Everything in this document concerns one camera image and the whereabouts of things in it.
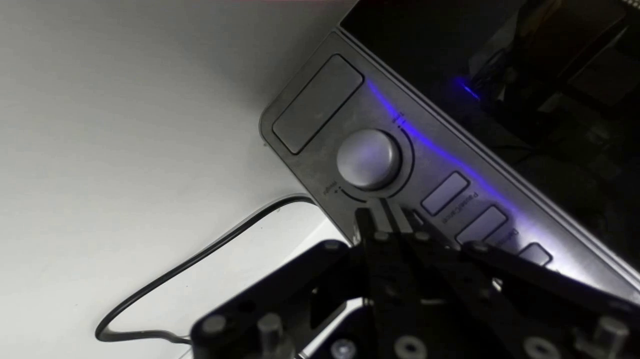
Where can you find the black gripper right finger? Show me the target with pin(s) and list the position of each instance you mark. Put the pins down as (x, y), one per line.
(484, 303)

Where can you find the silver grey microwave oven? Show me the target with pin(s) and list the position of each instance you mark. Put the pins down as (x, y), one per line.
(506, 122)

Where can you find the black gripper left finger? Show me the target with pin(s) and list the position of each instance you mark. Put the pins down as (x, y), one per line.
(391, 289)

